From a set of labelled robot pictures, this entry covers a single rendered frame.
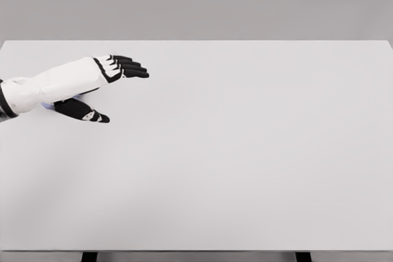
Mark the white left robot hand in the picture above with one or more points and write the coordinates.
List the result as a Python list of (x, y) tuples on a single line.
[(76, 75)]

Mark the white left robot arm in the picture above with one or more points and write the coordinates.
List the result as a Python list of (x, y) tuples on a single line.
[(21, 93)]

